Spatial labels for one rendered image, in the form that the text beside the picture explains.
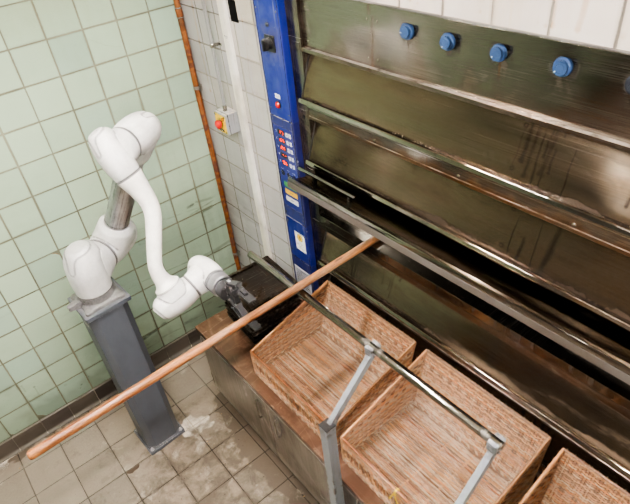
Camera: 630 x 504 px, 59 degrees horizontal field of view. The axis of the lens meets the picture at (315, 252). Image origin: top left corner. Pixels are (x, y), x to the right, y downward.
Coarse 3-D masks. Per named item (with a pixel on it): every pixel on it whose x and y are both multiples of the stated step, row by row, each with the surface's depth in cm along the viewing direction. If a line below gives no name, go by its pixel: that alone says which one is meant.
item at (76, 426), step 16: (368, 240) 219; (352, 256) 215; (320, 272) 207; (288, 288) 202; (272, 304) 197; (240, 320) 191; (224, 336) 188; (192, 352) 182; (160, 368) 178; (176, 368) 179; (144, 384) 174; (112, 400) 169; (96, 416) 166; (64, 432) 162; (32, 448) 159; (48, 448) 160
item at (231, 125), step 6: (222, 108) 261; (228, 108) 261; (216, 114) 259; (222, 114) 256; (228, 114) 255; (234, 114) 257; (228, 120) 256; (234, 120) 259; (222, 126) 260; (228, 126) 258; (234, 126) 260; (228, 132) 259; (234, 132) 261
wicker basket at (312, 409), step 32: (320, 288) 256; (288, 320) 250; (320, 320) 266; (352, 320) 250; (384, 320) 233; (256, 352) 245; (288, 352) 260; (320, 352) 257; (352, 352) 255; (288, 384) 228; (320, 384) 243; (384, 384) 221; (320, 416) 213; (352, 416) 215
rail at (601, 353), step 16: (288, 176) 219; (320, 192) 208; (368, 224) 190; (400, 240) 180; (432, 256) 172; (464, 272) 165; (480, 288) 160; (512, 304) 153; (544, 320) 147; (576, 336) 141; (592, 352) 138; (608, 352) 137; (624, 368) 133
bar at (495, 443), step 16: (256, 256) 224; (272, 272) 216; (320, 304) 198; (336, 320) 191; (352, 336) 186; (368, 352) 180; (384, 352) 178; (400, 368) 172; (352, 384) 183; (416, 384) 168; (448, 400) 161; (336, 416) 184; (464, 416) 156; (320, 432) 187; (480, 432) 152; (496, 432) 152; (336, 448) 191; (496, 448) 148; (336, 464) 197; (480, 464) 152; (336, 480) 202; (336, 496) 208; (464, 496) 152
